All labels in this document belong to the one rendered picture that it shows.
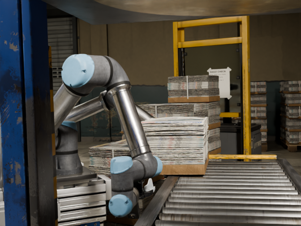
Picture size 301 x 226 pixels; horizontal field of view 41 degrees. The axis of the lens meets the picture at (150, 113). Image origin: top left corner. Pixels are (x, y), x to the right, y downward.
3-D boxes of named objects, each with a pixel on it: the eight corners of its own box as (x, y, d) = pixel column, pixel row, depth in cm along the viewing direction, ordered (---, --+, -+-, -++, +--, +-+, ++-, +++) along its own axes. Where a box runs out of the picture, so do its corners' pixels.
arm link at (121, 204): (129, 193, 133) (131, 219, 133) (136, 186, 143) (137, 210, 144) (106, 193, 134) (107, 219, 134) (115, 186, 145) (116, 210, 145)
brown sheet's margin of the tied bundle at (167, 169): (145, 167, 193) (145, 158, 193) (207, 167, 188) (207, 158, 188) (138, 174, 178) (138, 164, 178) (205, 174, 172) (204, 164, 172)
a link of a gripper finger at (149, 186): (159, 176, 166) (145, 180, 159) (160, 190, 166) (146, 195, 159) (153, 175, 168) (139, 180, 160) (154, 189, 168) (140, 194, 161)
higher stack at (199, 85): (169, 223, 360) (166, 76, 353) (183, 213, 386) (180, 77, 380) (211, 229, 342) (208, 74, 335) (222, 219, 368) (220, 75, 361)
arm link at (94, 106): (32, 121, 232) (120, 82, 231) (40, 119, 247) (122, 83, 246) (41, 140, 232) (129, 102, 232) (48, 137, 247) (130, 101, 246)
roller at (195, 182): (175, 190, 170) (175, 179, 169) (294, 193, 161) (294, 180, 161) (174, 193, 165) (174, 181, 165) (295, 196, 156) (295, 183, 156)
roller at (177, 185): (173, 194, 163) (173, 182, 163) (296, 197, 155) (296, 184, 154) (171, 197, 158) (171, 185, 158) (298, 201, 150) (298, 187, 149)
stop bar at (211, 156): (193, 158, 221) (193, 154, 221) (276, 158, 213) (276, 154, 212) (192, 158, 217) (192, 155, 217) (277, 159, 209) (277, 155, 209)
